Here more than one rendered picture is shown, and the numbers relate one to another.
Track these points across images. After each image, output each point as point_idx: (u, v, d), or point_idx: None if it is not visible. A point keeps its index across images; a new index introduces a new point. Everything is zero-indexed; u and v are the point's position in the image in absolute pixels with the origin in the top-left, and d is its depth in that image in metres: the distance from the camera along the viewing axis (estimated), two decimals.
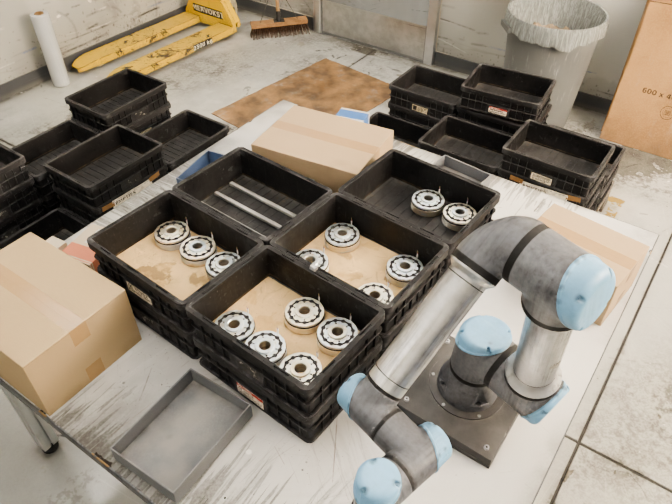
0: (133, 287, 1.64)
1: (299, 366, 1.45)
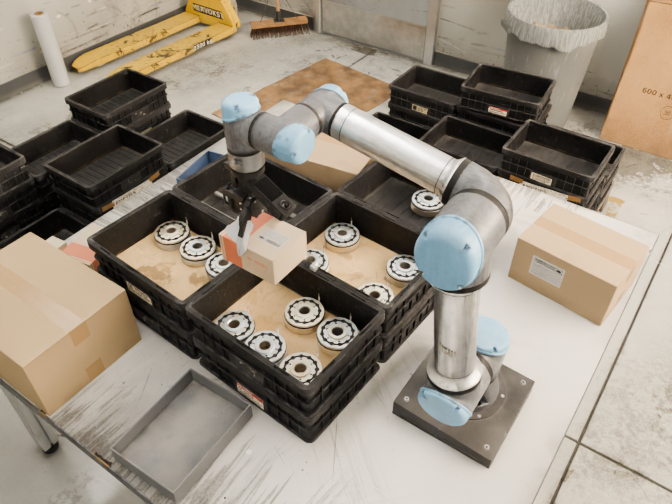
0: (133, 287, 1.64)
1: (299, 366, 1.45)
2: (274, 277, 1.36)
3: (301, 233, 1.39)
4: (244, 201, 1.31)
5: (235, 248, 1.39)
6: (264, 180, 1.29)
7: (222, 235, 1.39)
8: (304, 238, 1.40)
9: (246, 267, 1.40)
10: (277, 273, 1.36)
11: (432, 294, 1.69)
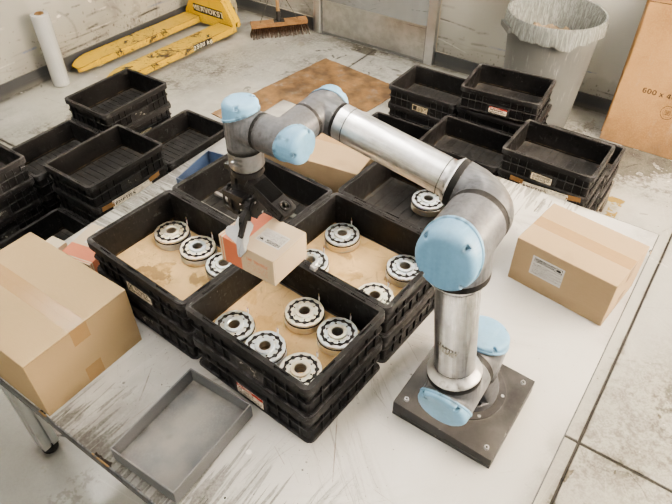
0: (133, 287, 1.64)
1: (299, 366, 1.45)
2: (274, 278, 1.36)
3: (301, 234, 1.39)
4: (244, 202, 1.31)
5: (235, 249, 1.38)
6: (264, 181, 1.29)
7: (222, 236, 1.39)
8: (304, 239, 1.40)
9: (246, 268, 1.40)
10: (277, 274, 1.36)
11: (432, 294, 1.69)
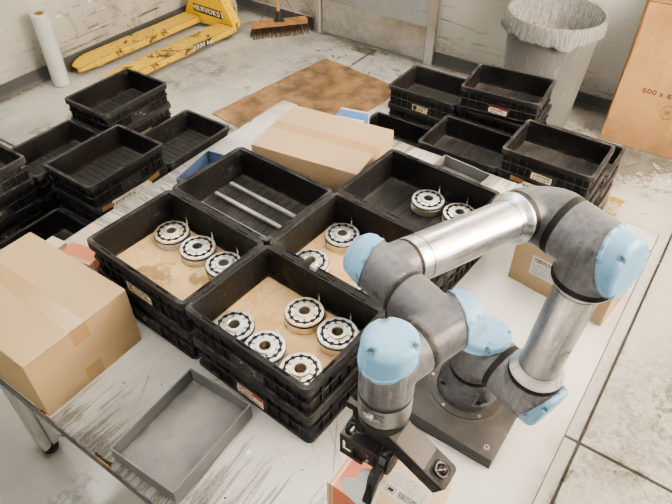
0: (133, 287, 1.64)
1: (299, 366, 1.45)
2: None
3: None
4: (375, 456, 0.87)
5: None
6: (408, 430, 0.85)
7: (332, 485, 0.95)
8: (450, 485, 0.97)
9: None
10: None
11: None
